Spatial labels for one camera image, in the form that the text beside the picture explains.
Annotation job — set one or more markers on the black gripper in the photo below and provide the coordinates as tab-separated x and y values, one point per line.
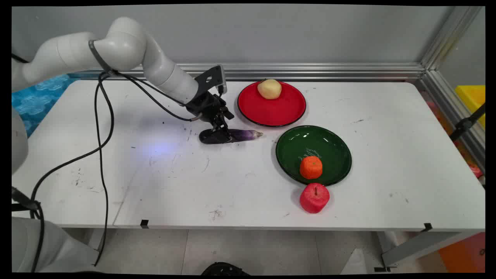
207	104

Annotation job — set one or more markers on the purple toy eggplant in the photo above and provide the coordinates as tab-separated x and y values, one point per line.
246	135

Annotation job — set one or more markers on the orange toy tangerine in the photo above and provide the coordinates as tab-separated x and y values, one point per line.
310	167

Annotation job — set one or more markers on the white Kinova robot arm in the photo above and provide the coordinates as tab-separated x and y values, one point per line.
124	46

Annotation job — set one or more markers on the red round plate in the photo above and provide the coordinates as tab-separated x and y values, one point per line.
273	108

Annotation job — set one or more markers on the pale yellow toy potato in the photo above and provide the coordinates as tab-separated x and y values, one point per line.
269	89

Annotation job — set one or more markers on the dark green round plate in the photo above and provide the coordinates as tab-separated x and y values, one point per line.
310	145

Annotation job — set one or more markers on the red toy apple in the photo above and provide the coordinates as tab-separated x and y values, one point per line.
314	198

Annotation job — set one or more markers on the black round floor object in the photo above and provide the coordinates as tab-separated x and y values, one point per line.
224	269

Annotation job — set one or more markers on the blue patterned floor mat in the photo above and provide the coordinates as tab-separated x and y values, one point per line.
38	97

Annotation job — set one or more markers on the grey metal table leg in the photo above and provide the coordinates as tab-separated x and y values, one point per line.
418	248

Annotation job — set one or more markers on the black stand clamp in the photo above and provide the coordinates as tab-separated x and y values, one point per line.
463	126

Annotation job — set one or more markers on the yellow plastic bin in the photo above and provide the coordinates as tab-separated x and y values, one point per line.
472	97

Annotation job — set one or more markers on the orange box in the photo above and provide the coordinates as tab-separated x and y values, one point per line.
465	254

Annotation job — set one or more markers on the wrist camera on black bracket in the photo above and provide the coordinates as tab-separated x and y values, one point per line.
212	79

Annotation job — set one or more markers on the aluminium frame rail horizontal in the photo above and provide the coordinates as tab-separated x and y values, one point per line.
310	71

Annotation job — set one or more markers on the aluminium frame rail slanted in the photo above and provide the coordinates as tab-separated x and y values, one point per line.
449	93

